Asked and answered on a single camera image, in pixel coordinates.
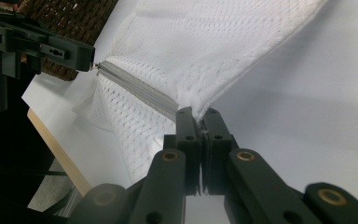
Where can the light wooden table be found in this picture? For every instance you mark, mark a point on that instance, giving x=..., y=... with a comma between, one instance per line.
x=59, y=155

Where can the brown wicker basket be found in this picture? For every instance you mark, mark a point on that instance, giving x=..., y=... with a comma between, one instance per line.
x=62, y=18

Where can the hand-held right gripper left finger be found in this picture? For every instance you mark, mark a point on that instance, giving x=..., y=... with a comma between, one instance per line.
x=189, y=140

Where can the white mesh laundry bag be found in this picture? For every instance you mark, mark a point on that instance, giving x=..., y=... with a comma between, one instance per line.
x=199, y=46

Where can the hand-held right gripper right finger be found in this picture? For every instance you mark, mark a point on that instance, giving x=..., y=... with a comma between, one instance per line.
x=216, y=140

